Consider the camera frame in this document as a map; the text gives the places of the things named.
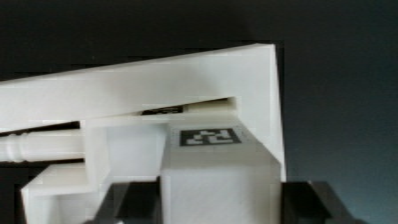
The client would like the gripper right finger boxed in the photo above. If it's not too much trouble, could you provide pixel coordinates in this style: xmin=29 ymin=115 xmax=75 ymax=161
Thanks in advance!
xmin=281 ymin=181 xmax=368 ymax=224

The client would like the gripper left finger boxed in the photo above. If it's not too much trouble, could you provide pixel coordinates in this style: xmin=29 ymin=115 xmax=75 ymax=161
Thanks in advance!
xmin=84 ymin=179 xmax=164 ymax=224

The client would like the white chair seat part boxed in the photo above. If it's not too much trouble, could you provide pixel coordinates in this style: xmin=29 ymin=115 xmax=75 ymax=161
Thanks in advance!
xmin=0 ymin=99 xmax=233 ymax=224

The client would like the white chair leg block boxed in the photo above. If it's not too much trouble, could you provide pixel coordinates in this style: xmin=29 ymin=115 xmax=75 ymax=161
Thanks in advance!
xmin=160 ymin=123 xmax=281 ymax=224

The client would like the white U-shaped fence frame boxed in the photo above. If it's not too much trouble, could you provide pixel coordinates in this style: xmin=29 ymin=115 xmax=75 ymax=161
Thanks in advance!
xmin=0 ymin=43 xmax=290 ymax=183

